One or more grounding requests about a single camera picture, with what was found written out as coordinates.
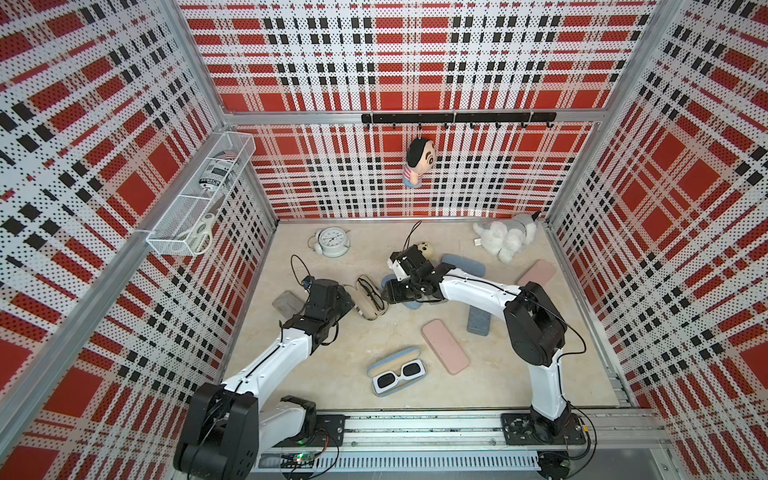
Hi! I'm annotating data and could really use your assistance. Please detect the yellow panda squishy ball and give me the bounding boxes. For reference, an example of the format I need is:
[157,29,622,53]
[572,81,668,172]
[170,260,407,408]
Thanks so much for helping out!
[417,242,434,260]

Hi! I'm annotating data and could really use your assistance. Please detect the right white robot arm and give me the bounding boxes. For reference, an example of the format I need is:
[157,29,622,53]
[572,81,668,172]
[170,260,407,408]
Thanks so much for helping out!
[383,245,570,422]

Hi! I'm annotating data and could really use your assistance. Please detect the cartoon boy doll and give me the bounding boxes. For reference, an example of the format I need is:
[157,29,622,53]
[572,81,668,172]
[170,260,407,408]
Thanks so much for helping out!
[403,137,436,188]

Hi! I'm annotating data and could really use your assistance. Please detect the white plush toy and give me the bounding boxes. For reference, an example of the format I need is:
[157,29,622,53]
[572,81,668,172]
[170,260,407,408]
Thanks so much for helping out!
[472,212,540,264]

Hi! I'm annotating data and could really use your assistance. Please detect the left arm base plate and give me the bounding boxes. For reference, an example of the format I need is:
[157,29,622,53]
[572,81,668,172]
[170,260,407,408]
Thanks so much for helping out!
[277,414,347,448]

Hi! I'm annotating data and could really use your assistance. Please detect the white scissors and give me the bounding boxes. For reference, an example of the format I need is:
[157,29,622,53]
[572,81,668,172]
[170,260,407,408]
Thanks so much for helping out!
[174,213,216,256]

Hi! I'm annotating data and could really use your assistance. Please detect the beige case with dark glasses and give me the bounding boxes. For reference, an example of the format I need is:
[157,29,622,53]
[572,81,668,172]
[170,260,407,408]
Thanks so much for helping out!
[354,275,389,321]

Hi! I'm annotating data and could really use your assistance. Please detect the blue case with pink glasses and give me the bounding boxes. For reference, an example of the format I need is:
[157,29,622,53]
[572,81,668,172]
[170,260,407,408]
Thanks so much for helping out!
[440,254,486,277]

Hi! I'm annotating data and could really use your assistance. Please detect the grey marble teal-lined case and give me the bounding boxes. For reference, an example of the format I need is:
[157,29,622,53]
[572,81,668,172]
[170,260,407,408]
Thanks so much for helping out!
[272,291,305,320]

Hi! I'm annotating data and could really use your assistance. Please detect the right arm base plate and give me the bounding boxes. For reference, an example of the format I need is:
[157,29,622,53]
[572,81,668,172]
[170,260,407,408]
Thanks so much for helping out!
[501,413,588,447]

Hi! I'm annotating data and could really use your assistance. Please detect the small pink glasses case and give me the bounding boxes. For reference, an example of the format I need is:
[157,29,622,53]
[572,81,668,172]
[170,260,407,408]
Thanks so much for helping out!
[517,259,557,286]

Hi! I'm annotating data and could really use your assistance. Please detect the clear wall shelf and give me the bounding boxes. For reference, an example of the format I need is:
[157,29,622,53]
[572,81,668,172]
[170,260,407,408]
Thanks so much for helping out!
[147,131,255,257]

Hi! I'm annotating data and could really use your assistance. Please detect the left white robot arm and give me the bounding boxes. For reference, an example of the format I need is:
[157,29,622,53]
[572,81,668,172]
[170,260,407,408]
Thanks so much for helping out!
[173,276,355,479]

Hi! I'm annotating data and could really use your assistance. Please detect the white alarm clock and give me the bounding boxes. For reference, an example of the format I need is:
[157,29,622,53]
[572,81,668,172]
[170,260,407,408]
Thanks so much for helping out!
[307,226,351,258]

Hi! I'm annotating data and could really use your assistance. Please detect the black hook rail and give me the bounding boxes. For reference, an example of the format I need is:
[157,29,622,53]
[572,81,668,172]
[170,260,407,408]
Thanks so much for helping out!
[361,111,557,126]

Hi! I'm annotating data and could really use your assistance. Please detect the small circuit board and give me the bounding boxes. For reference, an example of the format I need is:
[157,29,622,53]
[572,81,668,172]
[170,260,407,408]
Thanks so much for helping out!
[258,452,316,470]

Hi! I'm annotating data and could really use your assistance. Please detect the white sunglasses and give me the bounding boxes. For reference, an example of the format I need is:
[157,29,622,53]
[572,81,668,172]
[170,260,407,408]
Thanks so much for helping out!
[373,359,426,396]

